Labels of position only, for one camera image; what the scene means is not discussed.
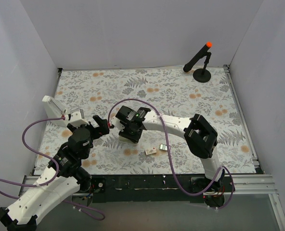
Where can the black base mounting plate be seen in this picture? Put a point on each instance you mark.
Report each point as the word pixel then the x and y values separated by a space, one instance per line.
pixel 141 188

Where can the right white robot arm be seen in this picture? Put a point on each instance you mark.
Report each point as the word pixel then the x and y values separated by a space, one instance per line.
pixel 200 136

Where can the beige stapler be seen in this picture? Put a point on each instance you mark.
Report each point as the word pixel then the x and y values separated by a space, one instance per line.
pixel 125 140

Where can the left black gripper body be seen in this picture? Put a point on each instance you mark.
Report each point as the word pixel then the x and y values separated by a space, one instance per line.
pixel 96 130

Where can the black microphone orange tip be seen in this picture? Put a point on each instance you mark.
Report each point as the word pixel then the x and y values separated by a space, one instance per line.
pixel 202 53

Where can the staple box sleeve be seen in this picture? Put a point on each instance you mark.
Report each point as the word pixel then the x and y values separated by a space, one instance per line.
pixel 151 151

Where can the black microphone stand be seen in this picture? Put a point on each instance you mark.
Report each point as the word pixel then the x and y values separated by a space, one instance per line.
pixel 202 75

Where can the floral table mat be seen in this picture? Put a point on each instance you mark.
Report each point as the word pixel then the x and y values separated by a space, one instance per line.
pixel 172 92

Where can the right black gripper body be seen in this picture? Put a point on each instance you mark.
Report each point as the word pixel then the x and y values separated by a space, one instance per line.
pixel 123 115

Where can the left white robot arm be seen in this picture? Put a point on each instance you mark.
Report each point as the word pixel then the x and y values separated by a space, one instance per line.
pixel 62 177

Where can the white metronome device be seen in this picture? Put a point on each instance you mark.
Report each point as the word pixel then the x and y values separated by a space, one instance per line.
pixel 53 108

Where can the staple tray with staples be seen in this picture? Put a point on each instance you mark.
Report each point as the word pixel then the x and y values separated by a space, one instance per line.
pixel 163 147

